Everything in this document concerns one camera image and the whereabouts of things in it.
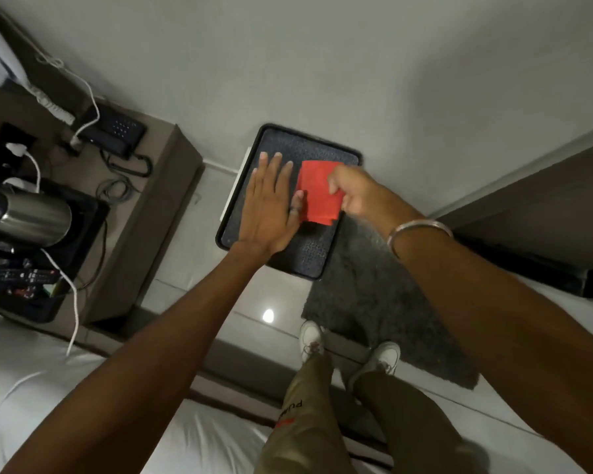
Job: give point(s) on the person's left hand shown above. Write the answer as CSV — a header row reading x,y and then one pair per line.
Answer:
x,y
264,212

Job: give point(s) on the person's right hand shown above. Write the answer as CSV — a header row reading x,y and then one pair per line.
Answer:
x,y
368,194

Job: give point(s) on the person's right fingers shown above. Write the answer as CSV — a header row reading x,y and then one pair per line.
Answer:
x,y
337,185

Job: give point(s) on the person's left little finger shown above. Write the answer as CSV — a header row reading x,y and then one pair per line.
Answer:
x,y
251,185

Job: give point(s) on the person's left thumb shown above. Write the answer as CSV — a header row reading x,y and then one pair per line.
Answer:
x,y
296,204

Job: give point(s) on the person's left middle finger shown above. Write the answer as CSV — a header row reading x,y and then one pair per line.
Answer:
x,y
276,170

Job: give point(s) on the red cloth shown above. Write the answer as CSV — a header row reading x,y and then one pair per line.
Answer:
x,y
319,194

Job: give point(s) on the black textured tray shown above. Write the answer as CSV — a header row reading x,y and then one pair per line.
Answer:
x,y
321,241

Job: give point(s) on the person's left forearm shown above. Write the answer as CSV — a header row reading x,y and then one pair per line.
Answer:
x,y
143,360

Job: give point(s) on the person's right forearm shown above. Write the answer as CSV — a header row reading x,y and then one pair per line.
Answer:
x,y
514,335

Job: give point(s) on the brown bedside table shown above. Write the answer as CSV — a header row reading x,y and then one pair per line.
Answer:
x,y
148,212

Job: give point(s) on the grey rug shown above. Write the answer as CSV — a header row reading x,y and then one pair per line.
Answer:
x,y
370,301

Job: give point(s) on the white shoe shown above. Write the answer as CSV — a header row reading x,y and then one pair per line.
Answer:
x,y
310,338
381,357

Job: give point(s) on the black telephone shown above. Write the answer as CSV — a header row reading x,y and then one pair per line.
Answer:
x,y
113,129

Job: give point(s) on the black kettle tray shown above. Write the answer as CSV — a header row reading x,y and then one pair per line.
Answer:
x,y
86,227

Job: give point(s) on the dark wooden door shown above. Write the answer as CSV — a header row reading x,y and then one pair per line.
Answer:
x,y
543,212

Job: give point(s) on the steel electric kettle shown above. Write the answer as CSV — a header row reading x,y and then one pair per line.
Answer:
x,y
32,219

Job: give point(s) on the olive trousers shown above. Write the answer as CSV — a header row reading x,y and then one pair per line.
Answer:
x,y
311,429

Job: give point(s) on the white charger plug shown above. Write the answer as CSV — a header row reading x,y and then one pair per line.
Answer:
x,y
16,149

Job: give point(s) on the black remote control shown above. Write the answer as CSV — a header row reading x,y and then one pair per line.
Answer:
x,y
27,276

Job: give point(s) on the black socket panel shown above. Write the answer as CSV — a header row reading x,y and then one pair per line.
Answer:
x,y
0,152

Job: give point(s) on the white bed sheet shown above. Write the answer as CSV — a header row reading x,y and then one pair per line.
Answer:
x,y
24,370

